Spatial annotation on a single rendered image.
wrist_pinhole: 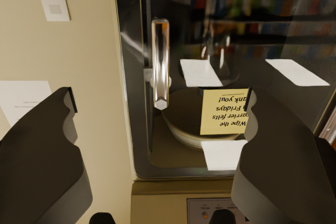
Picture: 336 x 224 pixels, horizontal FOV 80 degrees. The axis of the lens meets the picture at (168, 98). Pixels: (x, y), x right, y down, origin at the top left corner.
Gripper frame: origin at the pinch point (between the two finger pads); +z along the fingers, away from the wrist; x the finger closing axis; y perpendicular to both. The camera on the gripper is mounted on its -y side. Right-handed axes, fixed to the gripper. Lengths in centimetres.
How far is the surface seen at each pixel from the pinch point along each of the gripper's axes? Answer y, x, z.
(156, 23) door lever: -2.2, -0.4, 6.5
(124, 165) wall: 74, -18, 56
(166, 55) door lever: 0.5, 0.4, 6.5
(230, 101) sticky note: 8.8, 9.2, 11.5
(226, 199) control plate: 27.5, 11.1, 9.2
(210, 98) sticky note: 8.2, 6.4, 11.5
